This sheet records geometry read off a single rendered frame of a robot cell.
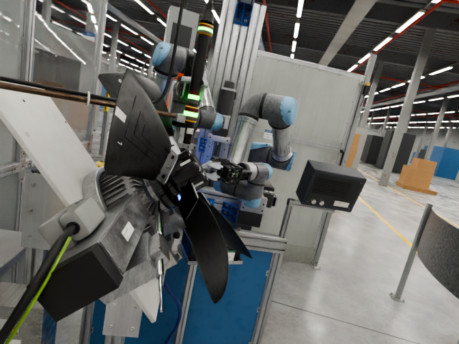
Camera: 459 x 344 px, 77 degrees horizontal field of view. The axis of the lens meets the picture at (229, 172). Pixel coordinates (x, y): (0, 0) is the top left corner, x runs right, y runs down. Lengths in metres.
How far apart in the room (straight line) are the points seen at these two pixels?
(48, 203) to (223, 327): 1.13
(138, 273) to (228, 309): 1.04
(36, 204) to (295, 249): 2.70
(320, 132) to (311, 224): 0.94
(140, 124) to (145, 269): 0.29
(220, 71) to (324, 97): 1.40
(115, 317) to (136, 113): 0.59
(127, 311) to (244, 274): 0.73
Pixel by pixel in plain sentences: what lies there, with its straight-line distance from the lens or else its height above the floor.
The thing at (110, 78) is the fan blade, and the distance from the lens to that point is 0.91.
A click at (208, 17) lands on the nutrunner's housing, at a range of 0.95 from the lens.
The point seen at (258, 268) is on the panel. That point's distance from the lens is 1.53.
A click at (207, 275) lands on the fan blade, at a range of 0.74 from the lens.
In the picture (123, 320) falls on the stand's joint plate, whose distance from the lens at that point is 0.97.
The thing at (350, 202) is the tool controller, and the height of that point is 1.10.
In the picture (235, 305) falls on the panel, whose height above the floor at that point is 0.46.
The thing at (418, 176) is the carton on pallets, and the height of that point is 0.56.
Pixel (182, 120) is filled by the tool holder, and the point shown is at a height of 1.34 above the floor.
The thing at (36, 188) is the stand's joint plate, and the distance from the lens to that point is 0.87.
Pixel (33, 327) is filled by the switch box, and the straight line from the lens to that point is 0.94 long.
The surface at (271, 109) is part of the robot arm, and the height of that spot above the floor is 1.44.
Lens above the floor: 1.38
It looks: 11 degrees down
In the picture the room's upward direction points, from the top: 12 degrees clockwise
